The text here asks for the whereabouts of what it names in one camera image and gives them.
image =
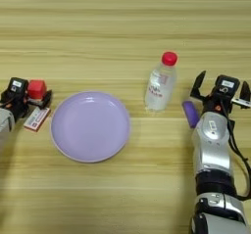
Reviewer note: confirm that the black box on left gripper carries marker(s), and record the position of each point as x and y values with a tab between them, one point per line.
18	86

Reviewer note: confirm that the clear bottle with red cap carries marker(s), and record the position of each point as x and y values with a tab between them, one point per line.
160	87

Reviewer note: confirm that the purple block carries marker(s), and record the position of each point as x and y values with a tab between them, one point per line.
191	114

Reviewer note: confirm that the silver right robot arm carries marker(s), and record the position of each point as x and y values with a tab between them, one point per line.
212	159

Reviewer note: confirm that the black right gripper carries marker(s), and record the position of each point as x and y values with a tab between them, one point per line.
217	104

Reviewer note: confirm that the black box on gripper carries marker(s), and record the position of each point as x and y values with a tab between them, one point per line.
226	85
18	86

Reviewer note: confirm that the white and pink eraser box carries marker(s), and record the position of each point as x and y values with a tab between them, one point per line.
36	118

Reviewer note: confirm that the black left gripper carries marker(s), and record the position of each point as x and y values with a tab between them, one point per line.
18	105

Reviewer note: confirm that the red cube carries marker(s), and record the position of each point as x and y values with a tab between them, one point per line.
36	89

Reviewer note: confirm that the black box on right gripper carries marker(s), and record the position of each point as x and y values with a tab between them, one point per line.
226	85

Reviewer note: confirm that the lilac round plate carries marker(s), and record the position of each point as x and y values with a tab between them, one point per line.
90	127

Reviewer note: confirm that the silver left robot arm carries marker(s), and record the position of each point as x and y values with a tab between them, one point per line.
5	122

